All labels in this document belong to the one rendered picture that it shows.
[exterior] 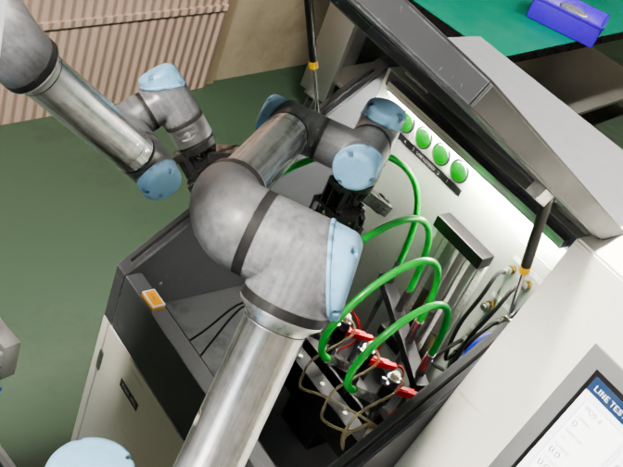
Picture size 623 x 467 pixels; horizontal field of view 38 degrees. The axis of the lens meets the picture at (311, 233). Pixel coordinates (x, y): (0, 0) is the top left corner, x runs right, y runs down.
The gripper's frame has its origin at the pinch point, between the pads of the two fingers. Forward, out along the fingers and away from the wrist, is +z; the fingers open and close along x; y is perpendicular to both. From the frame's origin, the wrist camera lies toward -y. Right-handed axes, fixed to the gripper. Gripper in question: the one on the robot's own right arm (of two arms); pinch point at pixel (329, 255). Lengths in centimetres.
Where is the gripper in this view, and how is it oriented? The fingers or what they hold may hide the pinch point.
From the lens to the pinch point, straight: 175.0
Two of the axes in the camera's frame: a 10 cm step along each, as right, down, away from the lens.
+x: 5.6, 6.4, -5.3
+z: -3.2, 7.5, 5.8
